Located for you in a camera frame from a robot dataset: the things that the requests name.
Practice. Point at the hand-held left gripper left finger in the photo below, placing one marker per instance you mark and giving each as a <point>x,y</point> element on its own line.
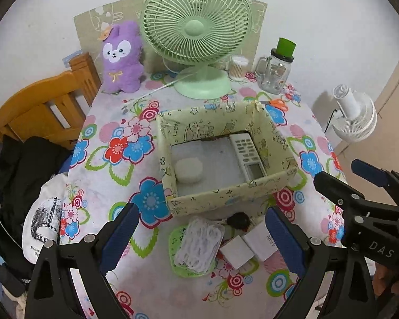
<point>119,239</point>

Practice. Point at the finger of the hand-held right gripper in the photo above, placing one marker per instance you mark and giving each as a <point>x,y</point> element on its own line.
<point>335,189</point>
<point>369,172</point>

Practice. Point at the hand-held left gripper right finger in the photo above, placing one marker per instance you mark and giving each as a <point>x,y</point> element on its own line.
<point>282,242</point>

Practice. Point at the white box with print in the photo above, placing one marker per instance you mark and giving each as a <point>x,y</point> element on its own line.
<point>261,242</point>

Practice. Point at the small plain white box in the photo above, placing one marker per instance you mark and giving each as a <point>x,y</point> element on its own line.
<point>236,252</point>

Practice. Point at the black car key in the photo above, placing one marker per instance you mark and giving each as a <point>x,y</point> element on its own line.
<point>237,221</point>

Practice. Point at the green panda speaker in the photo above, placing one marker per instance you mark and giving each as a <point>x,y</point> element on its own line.
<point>173,239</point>

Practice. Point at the yellow patterned storage box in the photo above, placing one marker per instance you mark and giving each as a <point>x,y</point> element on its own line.
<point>219,196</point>

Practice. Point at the clear box of floss picks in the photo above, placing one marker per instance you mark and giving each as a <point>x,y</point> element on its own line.
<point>199,244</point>

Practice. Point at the person's right hand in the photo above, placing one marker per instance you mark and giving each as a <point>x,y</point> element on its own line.
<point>390,280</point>

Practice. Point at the floral tablecloth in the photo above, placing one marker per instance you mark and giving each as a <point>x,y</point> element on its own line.
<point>136,186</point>

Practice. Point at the white floor fan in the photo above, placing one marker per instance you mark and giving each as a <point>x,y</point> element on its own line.
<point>355,116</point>

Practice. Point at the white printed tote bag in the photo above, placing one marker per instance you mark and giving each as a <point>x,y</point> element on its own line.
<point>43,212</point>

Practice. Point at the white round case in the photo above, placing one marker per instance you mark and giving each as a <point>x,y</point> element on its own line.
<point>188,171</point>

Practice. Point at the white remote control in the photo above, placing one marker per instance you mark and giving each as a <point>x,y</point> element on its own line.
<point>246,153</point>

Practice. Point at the dark bag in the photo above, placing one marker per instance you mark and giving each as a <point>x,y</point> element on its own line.
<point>3,256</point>

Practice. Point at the glass mug with green lid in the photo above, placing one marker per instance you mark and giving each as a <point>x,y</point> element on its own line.
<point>275,73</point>

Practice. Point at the clear cotton swab container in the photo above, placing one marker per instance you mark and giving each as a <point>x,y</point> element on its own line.
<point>238,68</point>

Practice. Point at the wooden chair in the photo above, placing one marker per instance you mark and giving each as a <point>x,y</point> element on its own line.
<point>30,99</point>

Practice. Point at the purple plush toy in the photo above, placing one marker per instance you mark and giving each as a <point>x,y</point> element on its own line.
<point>121,66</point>

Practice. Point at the blue printed card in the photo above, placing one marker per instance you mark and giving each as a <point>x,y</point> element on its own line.
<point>69,57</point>

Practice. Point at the green desk fan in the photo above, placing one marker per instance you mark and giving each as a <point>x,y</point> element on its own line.
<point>194,30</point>

